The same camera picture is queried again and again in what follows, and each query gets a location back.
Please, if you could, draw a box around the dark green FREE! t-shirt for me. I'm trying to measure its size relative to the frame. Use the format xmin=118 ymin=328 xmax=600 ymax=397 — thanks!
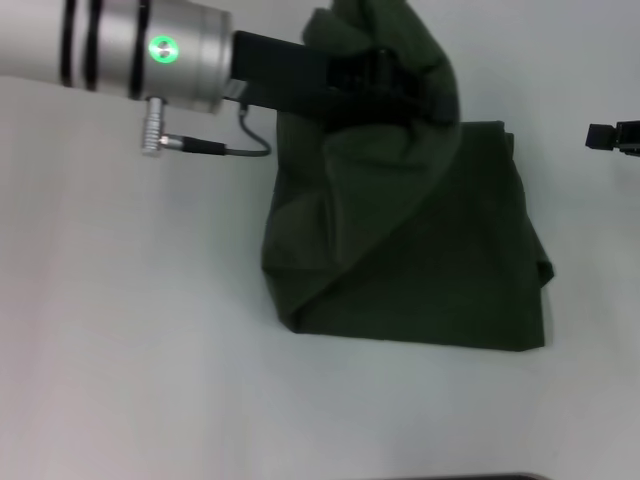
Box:
xmin=259 ymin=0 xmax=557 ymax=354

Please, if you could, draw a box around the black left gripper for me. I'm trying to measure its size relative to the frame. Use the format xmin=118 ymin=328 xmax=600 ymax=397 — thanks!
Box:
xmin=229 ymin=30 xmax=455 ymax=132

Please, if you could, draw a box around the dark left arm cable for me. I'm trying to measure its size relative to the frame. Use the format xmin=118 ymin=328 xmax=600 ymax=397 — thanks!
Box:
xmin=182 ymin=102 xmax=274 ymax=159

